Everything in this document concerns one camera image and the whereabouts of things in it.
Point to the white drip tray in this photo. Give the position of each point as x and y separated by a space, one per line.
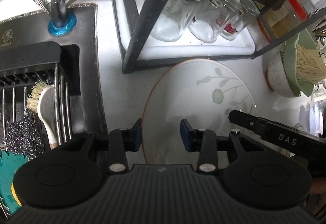
187 45

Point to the green colander basket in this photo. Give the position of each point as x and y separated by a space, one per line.
289 58

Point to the black sink drain basket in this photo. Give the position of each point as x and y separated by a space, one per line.
42 76

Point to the steel wool scrubber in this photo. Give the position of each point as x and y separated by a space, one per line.
25 136

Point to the white leaf pattern plate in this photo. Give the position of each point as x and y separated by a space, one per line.
200 90

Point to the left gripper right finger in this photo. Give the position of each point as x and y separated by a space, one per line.
204 142

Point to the person's right hand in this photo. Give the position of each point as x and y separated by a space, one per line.
318 186

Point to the chrome sink faucet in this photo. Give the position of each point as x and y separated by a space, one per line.
62 21

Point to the small clear glass red logo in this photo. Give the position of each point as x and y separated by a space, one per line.
247 13

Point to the large clear drinking glass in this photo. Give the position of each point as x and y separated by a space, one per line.
174 19

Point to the teal scrub cloth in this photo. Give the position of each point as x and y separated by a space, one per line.
10 163

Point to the white handled dish brush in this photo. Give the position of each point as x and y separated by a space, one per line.
41 102

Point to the enoki mushroom bundle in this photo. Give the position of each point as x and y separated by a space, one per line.
309 65

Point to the red lid plastic jar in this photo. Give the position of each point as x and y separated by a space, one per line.
291 14

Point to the white ceramic bowl under colander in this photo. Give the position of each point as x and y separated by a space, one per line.
276 78

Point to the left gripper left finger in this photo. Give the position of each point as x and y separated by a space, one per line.
121 141

